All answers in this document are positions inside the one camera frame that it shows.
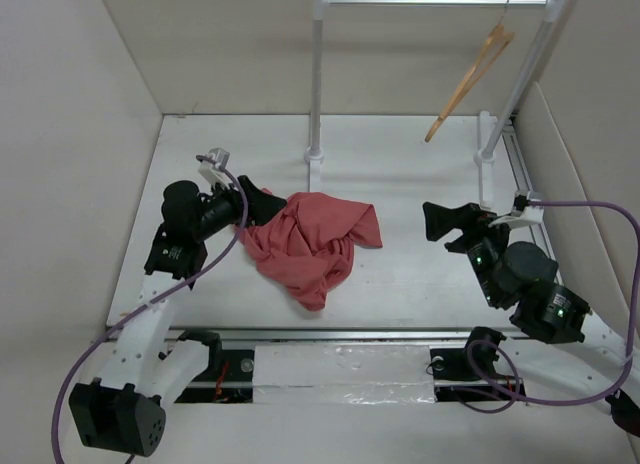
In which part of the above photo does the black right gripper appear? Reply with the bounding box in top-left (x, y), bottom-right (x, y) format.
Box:
top-left (421, 199), bottom-right (518, 307)

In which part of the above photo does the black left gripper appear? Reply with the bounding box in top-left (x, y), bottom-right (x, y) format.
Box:
top-left (192, 176), bottom-right (285, 242)

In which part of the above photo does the red t shirt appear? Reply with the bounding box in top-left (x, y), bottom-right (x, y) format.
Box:
top-left (241, 192), bottom-right (383, 312)

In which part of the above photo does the wooden clothes hanger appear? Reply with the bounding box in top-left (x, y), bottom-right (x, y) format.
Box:
top-left (424, 21), bottom-right (515, 143)

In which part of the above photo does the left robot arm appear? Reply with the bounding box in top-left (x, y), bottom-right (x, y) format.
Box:
top-left (69, 175), bottom-right (287, 457)

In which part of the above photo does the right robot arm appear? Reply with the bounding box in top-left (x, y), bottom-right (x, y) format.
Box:
top-left (422, 192), bottom-right (639, 436)

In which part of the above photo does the white clothes rack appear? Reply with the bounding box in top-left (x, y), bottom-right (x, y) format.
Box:
top-left (305, 0), bottom-right (568, 210)

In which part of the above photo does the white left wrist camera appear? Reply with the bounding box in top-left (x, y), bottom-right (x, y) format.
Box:
top-left (198, 148), bottom-right (230, 185)

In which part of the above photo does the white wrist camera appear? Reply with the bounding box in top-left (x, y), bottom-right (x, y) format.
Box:
top-left (198, 148), bottom-right (230, 185)
top-left (489, 190), bottom-right (544, 230)

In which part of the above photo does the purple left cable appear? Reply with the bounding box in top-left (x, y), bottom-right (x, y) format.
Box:
top-left (51, 153), bottom-right (251, 464)

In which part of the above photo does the purple cable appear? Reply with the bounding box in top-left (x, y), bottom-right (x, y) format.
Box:
top-left (51, 153), bottom-right (251, 464)
top-left (465, 196), bottom-right (640, 414)

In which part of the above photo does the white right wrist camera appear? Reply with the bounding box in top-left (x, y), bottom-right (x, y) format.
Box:
top-left (489, 190), bottom-right (544, 230)

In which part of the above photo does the aluminium side rail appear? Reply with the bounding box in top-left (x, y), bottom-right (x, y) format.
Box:
top-left (502, 117), bottom-right (556, 265)

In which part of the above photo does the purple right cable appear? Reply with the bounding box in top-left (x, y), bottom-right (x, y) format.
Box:
top-left (465, 196), bottom-right (640, 414)

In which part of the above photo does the aluminium front rail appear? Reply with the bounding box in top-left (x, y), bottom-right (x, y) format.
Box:
top-left (167, 326), bottom-right (536, 393)

